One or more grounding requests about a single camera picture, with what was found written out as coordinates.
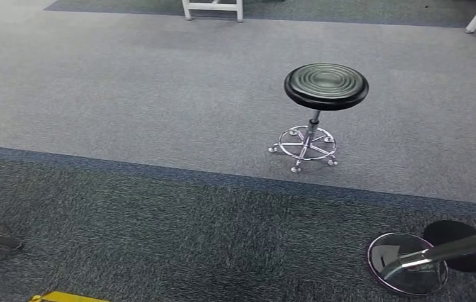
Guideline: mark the chrome stool base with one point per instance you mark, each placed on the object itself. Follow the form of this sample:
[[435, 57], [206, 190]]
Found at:
[[325, 85]]

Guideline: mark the steel barrier stanchion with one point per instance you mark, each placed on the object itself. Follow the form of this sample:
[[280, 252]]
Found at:
[[409, 266]]

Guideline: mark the yellow floor tape strip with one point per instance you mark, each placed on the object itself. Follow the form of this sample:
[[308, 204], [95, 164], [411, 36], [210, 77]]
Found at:
[[67, 297]]

